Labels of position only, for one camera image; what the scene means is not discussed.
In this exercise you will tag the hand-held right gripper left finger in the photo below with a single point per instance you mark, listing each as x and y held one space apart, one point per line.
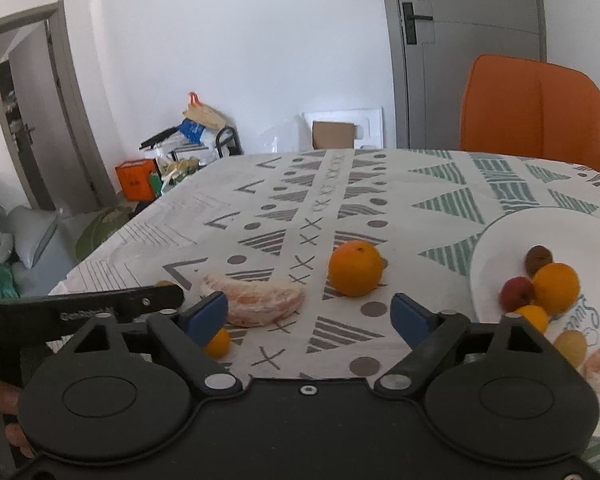
207 317

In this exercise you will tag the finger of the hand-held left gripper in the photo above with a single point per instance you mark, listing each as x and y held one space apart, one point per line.
150 300

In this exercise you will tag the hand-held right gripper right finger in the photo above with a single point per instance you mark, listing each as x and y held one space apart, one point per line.
410 317

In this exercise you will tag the small orange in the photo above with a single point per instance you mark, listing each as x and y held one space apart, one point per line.
218 345
535 317

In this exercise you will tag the large peeled orange segment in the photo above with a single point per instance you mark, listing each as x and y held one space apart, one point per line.
265 302

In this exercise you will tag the large orange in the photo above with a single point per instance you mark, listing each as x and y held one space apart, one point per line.
355 268

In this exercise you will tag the white plate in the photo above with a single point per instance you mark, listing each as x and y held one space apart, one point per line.
495 260

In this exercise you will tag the red round fruit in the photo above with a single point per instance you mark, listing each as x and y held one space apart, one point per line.
516 294

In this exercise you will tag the brown round fruit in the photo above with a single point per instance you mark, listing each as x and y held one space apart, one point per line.
538 259

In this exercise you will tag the medium orange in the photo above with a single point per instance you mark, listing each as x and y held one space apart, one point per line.
556 288

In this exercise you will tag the yellow-green round fruit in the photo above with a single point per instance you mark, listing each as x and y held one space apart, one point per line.
571 347

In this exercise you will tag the person's left hand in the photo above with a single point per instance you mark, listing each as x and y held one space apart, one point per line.
0 395

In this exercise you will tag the grey cushion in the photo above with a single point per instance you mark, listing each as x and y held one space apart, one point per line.
32 235

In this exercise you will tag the green bag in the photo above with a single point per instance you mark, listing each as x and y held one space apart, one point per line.
100 230

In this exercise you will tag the orange box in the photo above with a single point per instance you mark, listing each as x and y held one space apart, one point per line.
135 180

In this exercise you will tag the pale yellow produce pile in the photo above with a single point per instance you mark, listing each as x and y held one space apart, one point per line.
177 167

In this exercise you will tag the black folded umbrella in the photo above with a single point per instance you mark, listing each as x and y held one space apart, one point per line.
157 139

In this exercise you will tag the blue white plastic bag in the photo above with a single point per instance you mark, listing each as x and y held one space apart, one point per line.
192 131

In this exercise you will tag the clear plastic bag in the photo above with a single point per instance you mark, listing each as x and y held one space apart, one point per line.
282 135

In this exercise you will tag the brown cardboard box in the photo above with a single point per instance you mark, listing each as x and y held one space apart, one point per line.
332 135

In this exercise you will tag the orange chair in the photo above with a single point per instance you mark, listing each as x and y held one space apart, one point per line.
530 105

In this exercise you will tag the grey door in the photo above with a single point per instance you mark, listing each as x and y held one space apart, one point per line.
470 60

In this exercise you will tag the grey door frame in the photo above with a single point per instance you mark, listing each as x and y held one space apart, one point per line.
72 110

